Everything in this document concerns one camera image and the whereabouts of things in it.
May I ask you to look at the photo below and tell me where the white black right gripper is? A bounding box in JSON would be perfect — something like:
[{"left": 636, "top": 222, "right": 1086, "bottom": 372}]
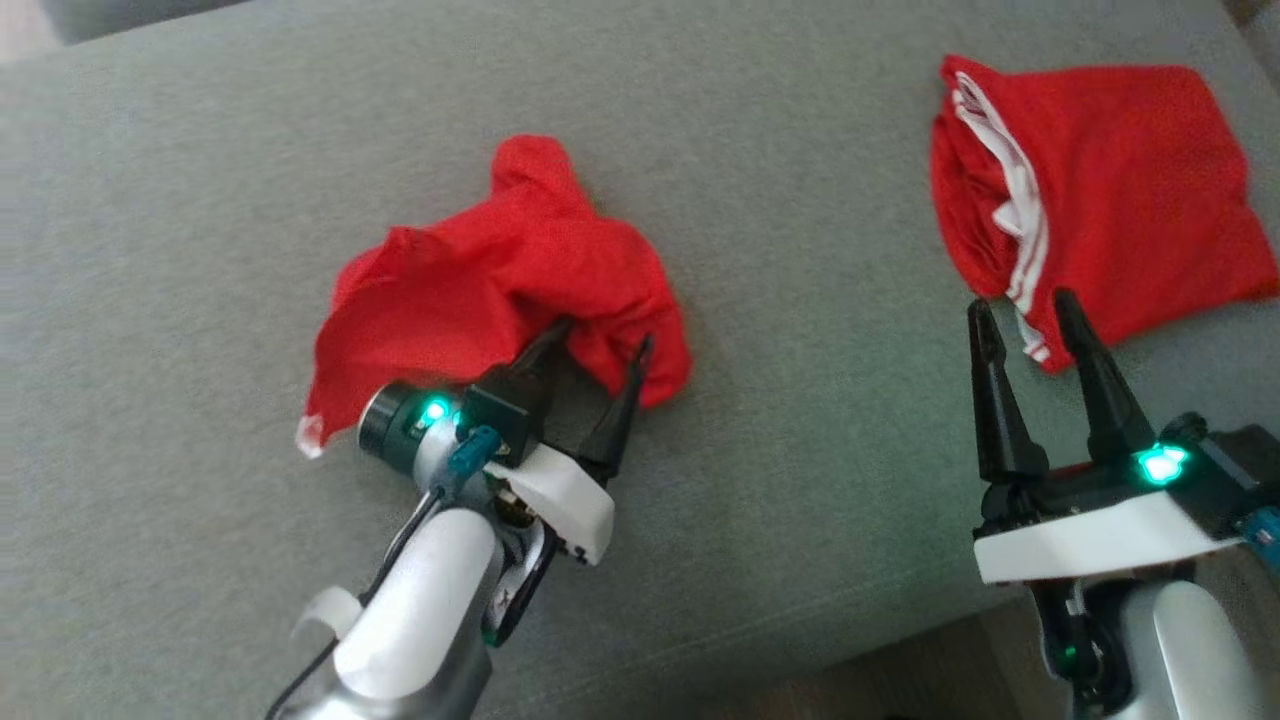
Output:
[{"left": 966, "top": 287, "right": 1247, "bottom": 587}]

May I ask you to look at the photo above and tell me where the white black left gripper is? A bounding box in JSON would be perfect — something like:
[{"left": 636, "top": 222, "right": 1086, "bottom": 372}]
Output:
[{"left": 356, "top": 315, "right": 655, "bottom": 567}]

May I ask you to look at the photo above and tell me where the red shorts white waistband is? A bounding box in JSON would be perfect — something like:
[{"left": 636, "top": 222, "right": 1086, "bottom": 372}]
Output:
[{"left": 297, "top": 135, "right": 693, "bottom": 461}]

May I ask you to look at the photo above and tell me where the red Bulls 23 jersey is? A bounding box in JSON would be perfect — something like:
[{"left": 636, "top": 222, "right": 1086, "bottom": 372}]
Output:
[{"left": 930, "top": 55, "right": 1280, "bottom": 376}]

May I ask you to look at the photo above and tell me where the grey fabric sofa seat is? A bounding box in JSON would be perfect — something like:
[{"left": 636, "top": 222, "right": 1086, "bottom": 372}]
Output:
[{"left": 0, "top": 0, "right": 1280, "bottom": 720}]

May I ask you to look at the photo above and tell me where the left camera cable teal plug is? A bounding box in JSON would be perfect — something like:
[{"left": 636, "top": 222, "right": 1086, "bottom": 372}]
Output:
[{"left": 265, "top": 425, "right": 503, "bottom": 720}]

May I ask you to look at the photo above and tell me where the camera cable teal plug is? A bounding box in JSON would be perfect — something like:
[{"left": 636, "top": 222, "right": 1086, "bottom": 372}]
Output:
[
  {"left": 1235, "top": 505, "right": 1280, "bottom": 551},
  {"left": 265, "top": 425, "right": 503, "bottom": 720}
]

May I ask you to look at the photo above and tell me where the right camera cable teal plug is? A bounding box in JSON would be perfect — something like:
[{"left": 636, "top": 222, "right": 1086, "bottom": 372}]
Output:
[{"left": 1235, "top": 505, "right": 1280, "bottom": 551}]

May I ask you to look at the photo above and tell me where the white strap tab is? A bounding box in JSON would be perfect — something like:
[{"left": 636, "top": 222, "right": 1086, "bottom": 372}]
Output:
[{"left": 292, "top": 587, "right": 364, "bottom": 641}]

